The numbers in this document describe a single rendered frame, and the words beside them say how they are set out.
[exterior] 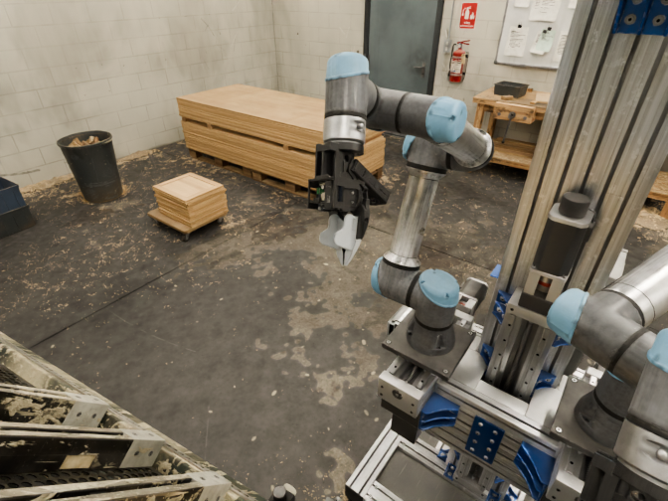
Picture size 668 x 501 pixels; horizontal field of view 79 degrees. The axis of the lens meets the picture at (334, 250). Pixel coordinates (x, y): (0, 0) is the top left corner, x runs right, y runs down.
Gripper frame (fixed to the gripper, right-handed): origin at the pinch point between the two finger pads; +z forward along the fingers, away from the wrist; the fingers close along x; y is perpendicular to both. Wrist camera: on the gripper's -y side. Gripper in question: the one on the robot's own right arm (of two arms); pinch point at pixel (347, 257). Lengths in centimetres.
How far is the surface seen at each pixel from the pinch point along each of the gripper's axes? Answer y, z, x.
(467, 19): -403, -273, -210
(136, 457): 19, 55, -54
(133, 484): 28, 45, -27
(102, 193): -62, -37, -431
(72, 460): 34, 46, -46
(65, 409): 31, 45, -73
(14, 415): 42, 42, -68
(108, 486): 33, 41, -24
